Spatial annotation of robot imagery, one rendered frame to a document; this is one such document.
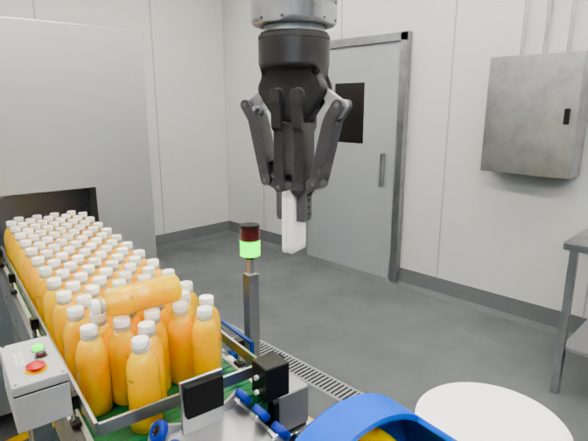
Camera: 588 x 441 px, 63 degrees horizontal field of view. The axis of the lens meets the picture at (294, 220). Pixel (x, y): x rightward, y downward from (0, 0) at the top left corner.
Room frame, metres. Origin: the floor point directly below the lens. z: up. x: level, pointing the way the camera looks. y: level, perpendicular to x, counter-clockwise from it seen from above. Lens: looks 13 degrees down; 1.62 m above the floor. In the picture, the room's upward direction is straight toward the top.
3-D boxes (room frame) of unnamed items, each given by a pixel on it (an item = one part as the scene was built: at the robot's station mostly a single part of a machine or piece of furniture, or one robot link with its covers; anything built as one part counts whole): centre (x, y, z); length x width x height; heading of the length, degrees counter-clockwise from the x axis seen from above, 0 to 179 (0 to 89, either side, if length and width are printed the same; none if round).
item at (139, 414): (0.98, 0.24, 0.96); 0.40 x 0.01 x 0.03; 127
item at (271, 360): (1.08, 0.06, 0.95); 0.10 x 0.07 x 0.10; 127
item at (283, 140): (0.54, 0.01, 1.58); 0.04 x 0.01 x 0.11; 149
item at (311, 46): (0.53, 0.00, 1.65); 0.08 x 0.07 x 0.09; 59
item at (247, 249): (1.44, 0.14, 1.18); 0.06 x 0.06 x 0.05
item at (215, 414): (0.92, 0.20, 0.99); 0.10 x 0.02 x 0.12; 127
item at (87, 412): (1.51, 0.89, 0.96); 1.60 x 0.01 x 0.03; 37
